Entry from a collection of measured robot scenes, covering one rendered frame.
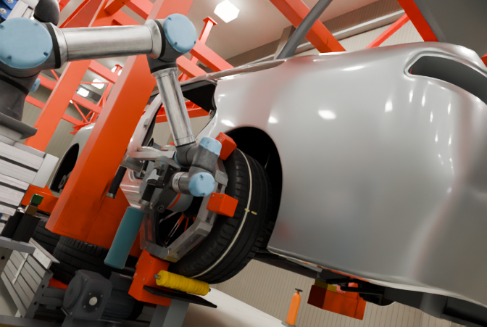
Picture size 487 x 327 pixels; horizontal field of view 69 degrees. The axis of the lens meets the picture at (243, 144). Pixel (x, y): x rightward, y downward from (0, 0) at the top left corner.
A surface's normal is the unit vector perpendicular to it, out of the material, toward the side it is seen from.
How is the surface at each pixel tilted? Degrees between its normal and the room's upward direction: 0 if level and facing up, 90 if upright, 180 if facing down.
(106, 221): 90
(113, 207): 90
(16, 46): 95
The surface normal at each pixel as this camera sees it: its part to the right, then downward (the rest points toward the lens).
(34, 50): 0.47, -0.04
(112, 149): 0.65, -0.03
